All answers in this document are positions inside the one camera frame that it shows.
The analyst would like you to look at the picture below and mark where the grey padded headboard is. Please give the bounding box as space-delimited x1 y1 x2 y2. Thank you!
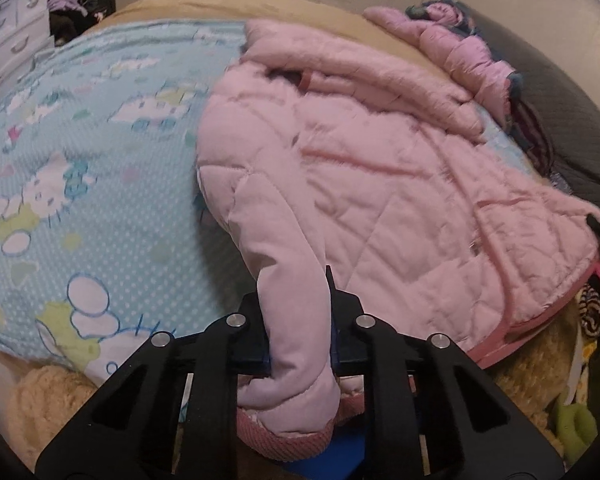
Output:
470 10 600 207

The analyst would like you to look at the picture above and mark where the tan bed sheet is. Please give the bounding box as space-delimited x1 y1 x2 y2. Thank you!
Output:
91 0 444 77

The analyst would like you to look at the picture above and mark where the purple clothes pile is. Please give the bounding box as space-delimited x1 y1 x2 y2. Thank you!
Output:
47 0 87 16

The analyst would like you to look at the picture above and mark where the white drawer chest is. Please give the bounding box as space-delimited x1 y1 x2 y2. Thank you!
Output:
0 0 50 79

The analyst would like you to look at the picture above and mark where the pink quilted jacket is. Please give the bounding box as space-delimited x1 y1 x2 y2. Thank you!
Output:
196 18 600 462

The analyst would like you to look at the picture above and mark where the pink crumpled duvet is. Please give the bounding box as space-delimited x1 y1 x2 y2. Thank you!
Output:
363 0 522 130

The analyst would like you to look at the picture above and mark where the striped dark pillow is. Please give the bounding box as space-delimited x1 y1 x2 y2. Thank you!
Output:
509 100 555 178

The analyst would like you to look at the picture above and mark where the blue hello kitty blanket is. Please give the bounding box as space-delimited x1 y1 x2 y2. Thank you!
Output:
0 18 537 386

